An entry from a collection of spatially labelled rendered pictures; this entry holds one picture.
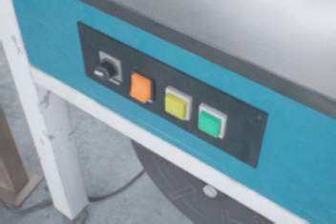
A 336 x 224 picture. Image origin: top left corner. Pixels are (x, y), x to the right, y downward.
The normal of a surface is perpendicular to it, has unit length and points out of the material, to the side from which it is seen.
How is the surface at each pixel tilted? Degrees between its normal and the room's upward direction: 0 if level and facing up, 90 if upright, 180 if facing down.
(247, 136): 90
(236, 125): 90
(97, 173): 0
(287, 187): 90
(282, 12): 0
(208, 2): 0
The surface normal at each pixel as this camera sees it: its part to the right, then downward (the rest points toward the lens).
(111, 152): 0.00, -0.69
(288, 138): -0.59, 0.59
